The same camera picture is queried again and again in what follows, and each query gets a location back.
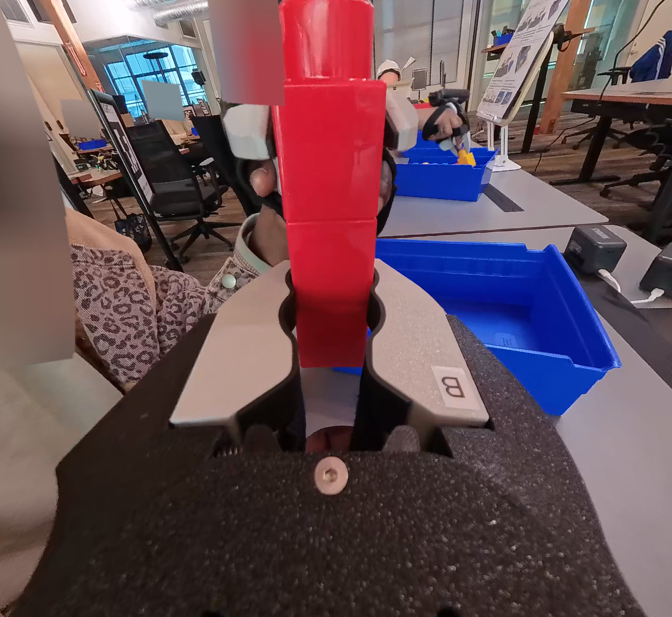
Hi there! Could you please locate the dark tote bag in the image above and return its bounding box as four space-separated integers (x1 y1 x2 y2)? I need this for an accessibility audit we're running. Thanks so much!
113 210 153 252

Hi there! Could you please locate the small blue plastic bin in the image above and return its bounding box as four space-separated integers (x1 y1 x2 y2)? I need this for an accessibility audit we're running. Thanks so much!
391 130 499 203

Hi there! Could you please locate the black office chair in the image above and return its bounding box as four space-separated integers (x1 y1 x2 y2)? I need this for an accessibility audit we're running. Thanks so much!
598 118 672 197
126 119 235 263

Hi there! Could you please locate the poster board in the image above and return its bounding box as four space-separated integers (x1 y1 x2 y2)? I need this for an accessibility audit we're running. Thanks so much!
477 0 609 126

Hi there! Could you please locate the person's right hand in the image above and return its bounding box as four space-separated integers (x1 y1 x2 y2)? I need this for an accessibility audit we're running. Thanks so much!
304 425 355 453

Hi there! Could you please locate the red mega block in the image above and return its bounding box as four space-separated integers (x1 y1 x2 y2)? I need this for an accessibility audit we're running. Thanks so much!
278 0 388 221
286 217 379 310
295 304 370 369

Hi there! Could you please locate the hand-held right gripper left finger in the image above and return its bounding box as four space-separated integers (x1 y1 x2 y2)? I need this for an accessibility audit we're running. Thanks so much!
169 259 306 452

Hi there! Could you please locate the black power bank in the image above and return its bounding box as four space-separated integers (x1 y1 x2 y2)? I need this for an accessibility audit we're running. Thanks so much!
639 244 672 298
563 224 628 276

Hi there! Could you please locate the black sign easel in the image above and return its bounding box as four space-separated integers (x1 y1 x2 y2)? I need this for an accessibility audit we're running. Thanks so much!
86 88 184 272

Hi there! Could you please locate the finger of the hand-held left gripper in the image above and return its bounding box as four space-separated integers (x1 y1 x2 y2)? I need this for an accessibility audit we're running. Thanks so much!
223 102 279 161
385 94 419 153

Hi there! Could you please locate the wooden desk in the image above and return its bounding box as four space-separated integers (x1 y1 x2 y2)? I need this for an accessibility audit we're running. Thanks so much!
561 78 672 187

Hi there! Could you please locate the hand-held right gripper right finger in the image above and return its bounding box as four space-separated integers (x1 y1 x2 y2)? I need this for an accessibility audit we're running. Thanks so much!
351 259 492 452

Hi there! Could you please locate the large blue plastic bin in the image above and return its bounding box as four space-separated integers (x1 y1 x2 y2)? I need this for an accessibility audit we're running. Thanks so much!
333 238 623 416

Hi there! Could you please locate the black floor lamp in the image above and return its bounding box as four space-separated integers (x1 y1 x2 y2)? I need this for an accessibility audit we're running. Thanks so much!
143 51 168 90

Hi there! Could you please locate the wooden post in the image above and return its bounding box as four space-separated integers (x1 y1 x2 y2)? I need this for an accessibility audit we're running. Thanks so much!
0 0 103 90
540 0 607 134

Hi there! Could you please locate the person's left hand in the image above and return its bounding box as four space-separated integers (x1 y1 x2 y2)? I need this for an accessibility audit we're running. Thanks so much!
246 159 396 267

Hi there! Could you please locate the person's left forearm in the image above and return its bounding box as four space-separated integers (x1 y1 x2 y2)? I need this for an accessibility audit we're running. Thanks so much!
71 215 263 394

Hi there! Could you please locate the blue jacket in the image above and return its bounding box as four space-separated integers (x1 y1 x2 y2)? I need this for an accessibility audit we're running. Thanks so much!
629 31 672 84

